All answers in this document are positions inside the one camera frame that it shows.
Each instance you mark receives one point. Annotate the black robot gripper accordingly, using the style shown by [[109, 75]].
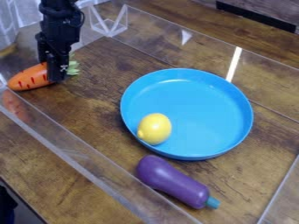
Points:
[[61, 20]]

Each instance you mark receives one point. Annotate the orange toy carrot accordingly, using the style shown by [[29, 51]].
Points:
[[30, 78]]

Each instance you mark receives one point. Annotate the blue round tray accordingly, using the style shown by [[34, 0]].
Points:
[[208, 110]]

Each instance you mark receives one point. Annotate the white patterned curtain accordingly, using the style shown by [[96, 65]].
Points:
[[18, 13]]

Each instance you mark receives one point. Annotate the yellow toy lemon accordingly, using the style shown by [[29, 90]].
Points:
[[153, 129]]

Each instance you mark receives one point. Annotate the purple toy eggplant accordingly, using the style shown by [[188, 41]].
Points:
[[159, 175]]

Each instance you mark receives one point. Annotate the black bar in background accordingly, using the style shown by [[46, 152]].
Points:
[[256, 17]]

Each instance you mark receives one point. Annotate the clear acrylic enclosure wall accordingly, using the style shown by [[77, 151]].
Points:
[[68, 155]]

